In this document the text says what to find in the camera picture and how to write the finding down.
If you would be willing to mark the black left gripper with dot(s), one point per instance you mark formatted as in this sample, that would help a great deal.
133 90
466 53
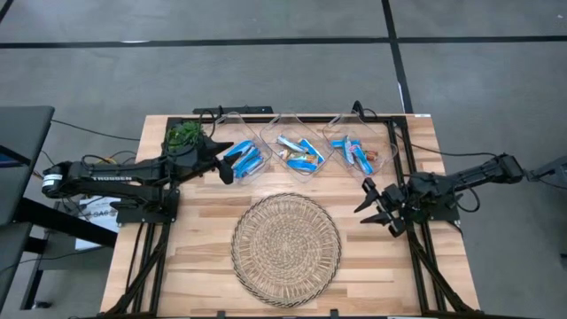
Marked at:
195 155

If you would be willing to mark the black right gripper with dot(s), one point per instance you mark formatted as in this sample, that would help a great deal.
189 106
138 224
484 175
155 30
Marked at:
405 199

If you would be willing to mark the pale blue granola bar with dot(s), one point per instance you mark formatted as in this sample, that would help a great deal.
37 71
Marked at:
347 153

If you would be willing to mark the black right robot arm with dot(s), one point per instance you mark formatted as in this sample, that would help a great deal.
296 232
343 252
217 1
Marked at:
483 170

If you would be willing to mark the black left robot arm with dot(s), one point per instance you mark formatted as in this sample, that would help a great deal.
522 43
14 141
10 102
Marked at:
111 177

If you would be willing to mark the green potted plant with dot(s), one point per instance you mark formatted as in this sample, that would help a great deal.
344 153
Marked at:
184 133

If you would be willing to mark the clear plastic bin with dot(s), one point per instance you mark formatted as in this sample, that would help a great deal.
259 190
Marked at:
270 133
385 150
261 133

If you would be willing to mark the black power strip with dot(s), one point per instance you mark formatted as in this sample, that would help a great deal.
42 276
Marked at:
239 109

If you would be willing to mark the round woven straw placemat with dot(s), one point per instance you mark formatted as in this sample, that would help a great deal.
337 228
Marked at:
285 248

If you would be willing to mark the white paper sheet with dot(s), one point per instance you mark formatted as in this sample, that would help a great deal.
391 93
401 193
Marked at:
97 204

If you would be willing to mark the black desk leg bar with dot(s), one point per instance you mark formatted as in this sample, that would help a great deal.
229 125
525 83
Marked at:
66 223

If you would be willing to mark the grey equipment leg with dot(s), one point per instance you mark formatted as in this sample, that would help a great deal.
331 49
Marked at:
551 170

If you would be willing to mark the dark grey desk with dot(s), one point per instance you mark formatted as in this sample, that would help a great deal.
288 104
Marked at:
22 146

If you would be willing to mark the black aluminium table frame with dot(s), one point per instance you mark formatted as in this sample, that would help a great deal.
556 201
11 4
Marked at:
177 119

